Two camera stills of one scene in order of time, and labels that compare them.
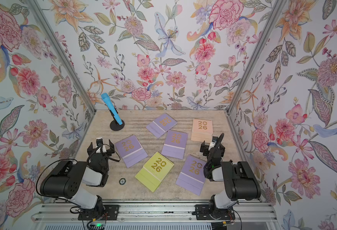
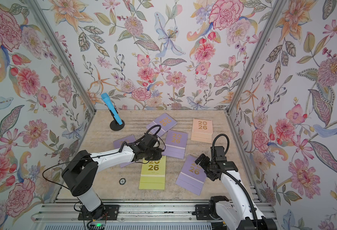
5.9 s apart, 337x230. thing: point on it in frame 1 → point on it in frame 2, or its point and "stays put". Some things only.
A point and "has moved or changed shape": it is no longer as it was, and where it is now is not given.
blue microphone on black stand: (117, 124) stays put
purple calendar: (174, 144) stays put
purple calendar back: (159, 126) stays put
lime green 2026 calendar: (154, 171) has moved or changed shape
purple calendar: (192, 175) stays put
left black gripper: (108, 152) → (159, 155)
